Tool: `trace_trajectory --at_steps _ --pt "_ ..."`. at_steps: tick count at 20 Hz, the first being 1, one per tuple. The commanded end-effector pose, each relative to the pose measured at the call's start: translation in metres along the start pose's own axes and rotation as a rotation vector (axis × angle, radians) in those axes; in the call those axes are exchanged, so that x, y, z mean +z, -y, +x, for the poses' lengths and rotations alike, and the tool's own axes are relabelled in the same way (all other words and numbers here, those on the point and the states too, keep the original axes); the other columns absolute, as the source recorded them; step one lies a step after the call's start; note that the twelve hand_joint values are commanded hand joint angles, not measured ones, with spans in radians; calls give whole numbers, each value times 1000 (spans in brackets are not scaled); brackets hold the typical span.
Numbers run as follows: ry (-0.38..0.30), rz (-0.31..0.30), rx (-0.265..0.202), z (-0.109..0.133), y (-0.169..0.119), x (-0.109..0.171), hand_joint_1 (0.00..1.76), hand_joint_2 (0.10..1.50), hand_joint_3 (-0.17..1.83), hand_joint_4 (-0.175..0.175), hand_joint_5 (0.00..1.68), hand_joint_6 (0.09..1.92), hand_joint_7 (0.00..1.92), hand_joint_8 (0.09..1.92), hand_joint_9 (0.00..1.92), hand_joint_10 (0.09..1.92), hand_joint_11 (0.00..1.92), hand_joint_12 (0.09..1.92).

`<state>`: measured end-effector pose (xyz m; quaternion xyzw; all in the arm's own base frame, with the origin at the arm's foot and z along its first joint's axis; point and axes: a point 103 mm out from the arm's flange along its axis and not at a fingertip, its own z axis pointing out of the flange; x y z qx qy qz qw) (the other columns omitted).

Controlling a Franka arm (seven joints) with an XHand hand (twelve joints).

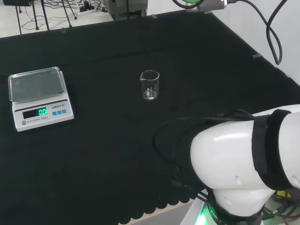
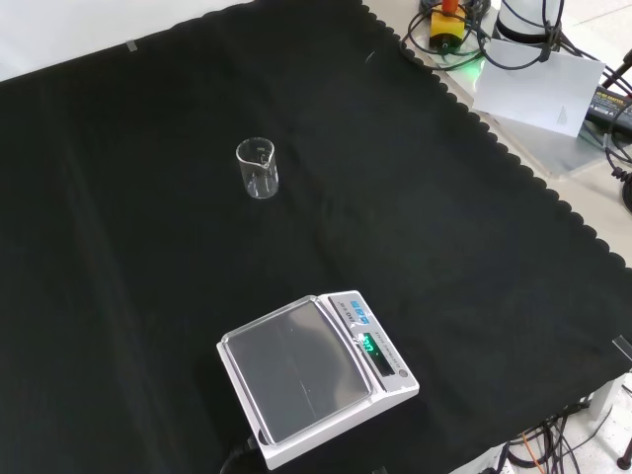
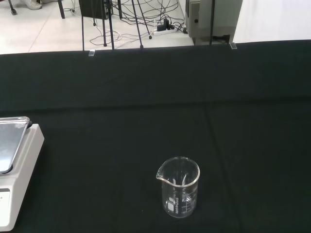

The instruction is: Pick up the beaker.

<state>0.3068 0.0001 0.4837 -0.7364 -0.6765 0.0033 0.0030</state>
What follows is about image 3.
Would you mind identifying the black floor cable tangle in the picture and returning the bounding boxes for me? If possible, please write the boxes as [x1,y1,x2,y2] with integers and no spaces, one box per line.
[114,0,188,34]

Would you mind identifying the black computer case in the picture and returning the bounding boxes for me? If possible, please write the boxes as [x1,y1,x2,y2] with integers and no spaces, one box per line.
[79,0,114,20]

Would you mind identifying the black furniture leg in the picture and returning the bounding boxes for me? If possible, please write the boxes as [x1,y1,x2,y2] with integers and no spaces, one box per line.
[57,0,66,19]

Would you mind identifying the white power strip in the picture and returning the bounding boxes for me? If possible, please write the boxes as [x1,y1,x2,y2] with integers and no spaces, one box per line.
[152,27,176,37]

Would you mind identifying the person's foot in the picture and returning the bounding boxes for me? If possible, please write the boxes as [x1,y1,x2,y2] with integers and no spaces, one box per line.
[23,0,43,10]

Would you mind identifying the grey metal cabinet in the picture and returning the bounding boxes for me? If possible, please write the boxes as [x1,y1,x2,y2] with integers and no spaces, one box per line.
[184,0,243,46]

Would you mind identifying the white electronic balance steel pan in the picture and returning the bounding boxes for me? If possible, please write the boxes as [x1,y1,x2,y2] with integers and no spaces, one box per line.
[0,116,45,232]

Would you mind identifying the black hanging cable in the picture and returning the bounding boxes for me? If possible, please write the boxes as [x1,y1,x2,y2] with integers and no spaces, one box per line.
[209,0,217,46]

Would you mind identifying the black tripod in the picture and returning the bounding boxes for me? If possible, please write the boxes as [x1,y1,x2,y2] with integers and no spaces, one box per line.
[118,0,154,50]
[81,9,116,52]

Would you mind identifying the black plug adapter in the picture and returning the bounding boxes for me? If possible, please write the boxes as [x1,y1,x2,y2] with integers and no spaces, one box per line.
[156,18,175,32]

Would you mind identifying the white floor cable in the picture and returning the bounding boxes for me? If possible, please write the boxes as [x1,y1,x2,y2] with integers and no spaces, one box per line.
[89,23,156,47]

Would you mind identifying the black chair leg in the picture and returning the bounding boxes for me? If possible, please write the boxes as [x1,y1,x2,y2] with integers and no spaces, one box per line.
[6,0,17,14]

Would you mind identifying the black bench cloth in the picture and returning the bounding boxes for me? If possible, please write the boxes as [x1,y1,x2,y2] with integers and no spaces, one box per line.
[0,38,311,233]

